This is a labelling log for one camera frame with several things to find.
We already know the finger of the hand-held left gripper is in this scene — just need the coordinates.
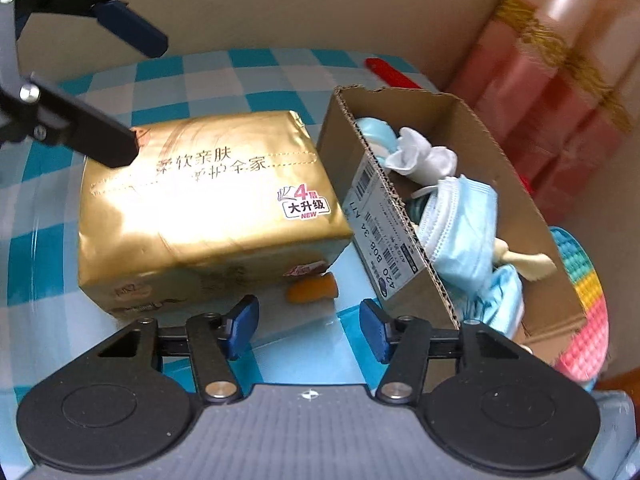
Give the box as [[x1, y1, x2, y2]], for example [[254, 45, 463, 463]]
[[12, 0, 168, 58], [0, 0, 141, 168]]

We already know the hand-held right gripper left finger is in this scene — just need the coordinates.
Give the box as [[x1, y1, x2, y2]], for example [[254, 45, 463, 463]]
[[97, 296, 260, 406]]

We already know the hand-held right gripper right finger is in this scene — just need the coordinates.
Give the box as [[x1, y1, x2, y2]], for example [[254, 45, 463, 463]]
[[361, 299, 526, 405]]

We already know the brown cardboard box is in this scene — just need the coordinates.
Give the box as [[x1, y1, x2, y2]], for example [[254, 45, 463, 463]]
[[317, 85, 588, 366]]

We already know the gold tissue pack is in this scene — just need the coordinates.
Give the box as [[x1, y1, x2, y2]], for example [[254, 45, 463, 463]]
[[77, 109, 353, 318]]

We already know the orange mushroom-shaped peg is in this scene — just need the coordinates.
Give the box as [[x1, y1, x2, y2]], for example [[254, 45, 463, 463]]
[[285, 272, 341, 306]]

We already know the blue white checked tablecloth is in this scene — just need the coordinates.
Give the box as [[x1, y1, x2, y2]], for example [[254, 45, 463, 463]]
[[0, 50, 601, 461]]

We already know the white cloth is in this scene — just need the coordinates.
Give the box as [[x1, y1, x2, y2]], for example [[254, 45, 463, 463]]
[[385, 127, 458, 186]]

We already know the colourful silicone bubble toy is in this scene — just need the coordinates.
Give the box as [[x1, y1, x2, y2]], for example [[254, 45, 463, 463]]
[[547, 226, 612, 383]]

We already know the red plastic tool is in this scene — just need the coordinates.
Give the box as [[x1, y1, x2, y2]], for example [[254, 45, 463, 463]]
[[365, 57, 426, 92]]

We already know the pink patterned curtain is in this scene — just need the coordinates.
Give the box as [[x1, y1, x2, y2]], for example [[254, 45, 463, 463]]
[[445, 0, 640, 226]]

